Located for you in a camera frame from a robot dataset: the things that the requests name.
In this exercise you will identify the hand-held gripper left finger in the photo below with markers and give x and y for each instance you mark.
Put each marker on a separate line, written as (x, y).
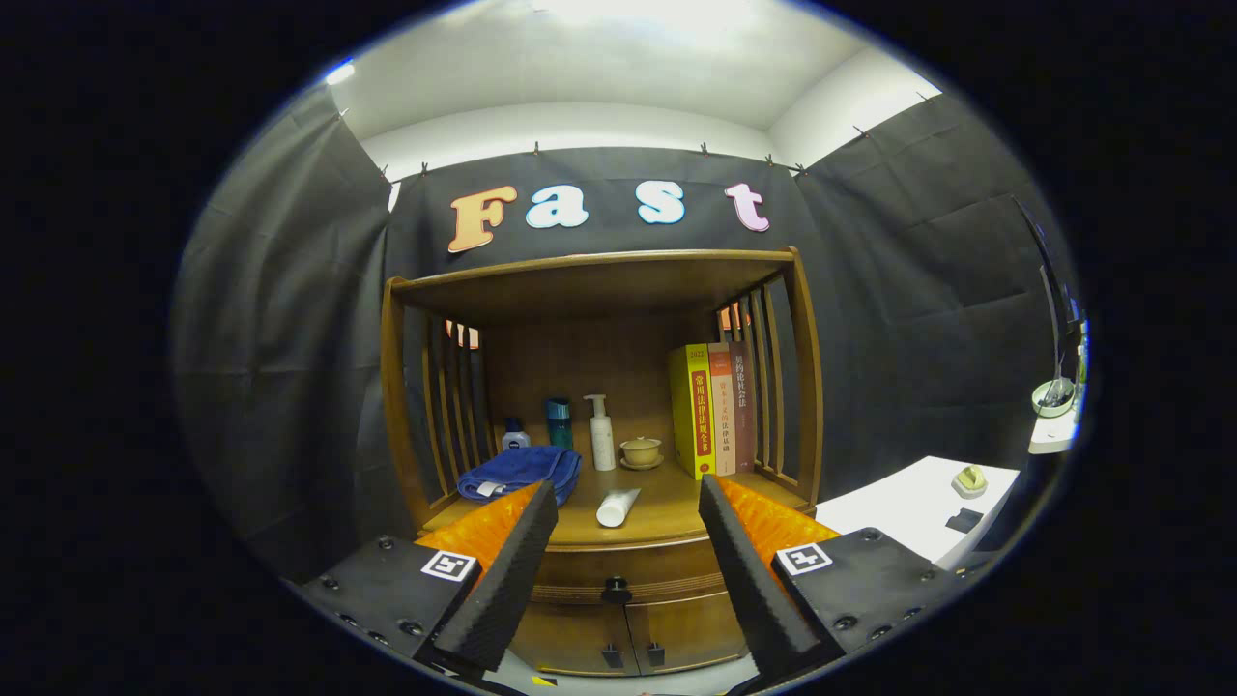
(503, 580)

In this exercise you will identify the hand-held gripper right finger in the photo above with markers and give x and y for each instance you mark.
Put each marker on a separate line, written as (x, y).
(754, 580)

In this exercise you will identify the white green tube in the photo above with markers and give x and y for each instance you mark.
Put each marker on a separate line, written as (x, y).
(616, 507)

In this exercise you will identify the wooden cabinet door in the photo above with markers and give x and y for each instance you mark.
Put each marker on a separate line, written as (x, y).
(565, 638)
(691, 633)

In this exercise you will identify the wooden countertop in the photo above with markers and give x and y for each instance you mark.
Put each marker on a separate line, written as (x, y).
(657, 512)

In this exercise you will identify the wooden cabinet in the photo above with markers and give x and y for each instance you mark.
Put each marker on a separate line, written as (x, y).
(589, 285)

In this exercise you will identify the blue folded towel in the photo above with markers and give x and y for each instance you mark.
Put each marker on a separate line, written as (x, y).
(517, 469)

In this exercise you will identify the small white bottle dark cap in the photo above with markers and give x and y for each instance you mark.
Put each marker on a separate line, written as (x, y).
(515, 440)

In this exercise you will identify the white side table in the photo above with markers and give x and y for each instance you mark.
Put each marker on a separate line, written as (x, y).
(889, 507)

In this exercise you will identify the beige saucer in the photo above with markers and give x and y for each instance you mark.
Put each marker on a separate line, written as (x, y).
(642, 466)

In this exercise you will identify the teal bottle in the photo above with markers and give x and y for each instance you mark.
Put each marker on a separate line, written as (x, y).
(559, 425)

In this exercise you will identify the white pump bottle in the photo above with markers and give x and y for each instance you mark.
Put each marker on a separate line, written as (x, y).
(602, 445)

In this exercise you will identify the beige lidded teacup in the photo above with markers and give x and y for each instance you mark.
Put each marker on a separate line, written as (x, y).
(642, 449)

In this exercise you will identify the brown book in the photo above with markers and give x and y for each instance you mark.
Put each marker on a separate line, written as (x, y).
(742, 406)

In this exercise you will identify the yellow book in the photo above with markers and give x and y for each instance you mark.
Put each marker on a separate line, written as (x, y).
(688, 416)

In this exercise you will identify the orange book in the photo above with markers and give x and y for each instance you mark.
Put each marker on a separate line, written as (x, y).
(721, 406)

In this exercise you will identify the flat black square object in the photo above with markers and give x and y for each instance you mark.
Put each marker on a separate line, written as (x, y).
(964, 521)

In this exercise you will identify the small pale green object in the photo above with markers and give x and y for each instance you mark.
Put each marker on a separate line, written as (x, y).
(969, 481)

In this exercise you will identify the small white block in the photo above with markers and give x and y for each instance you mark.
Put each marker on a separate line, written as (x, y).
(1051, 435)

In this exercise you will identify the white round dish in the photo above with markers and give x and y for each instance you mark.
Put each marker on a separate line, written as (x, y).
(1051, 398)

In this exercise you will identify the black backdrop cloth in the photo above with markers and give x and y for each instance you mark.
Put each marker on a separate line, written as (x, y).
(290, 290)

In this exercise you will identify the thin black stand pole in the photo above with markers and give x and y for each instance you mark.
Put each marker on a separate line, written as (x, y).
(1049, 280)

